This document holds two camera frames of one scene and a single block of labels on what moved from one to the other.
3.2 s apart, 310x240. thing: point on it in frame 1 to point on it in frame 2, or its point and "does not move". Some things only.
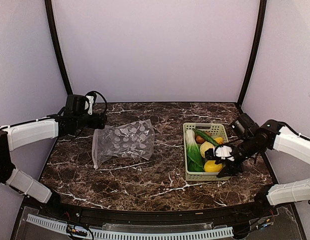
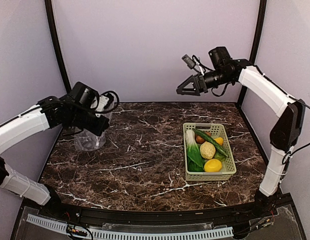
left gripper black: x=94 y=124 does not move
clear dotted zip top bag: x=134 y=139 to x=85 y=141
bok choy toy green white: x=195 y=162 does not move
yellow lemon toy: x=210 y=166 does not move
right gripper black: x=231 y=168 to x=197 y=81
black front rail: x=243 y=213 does not move
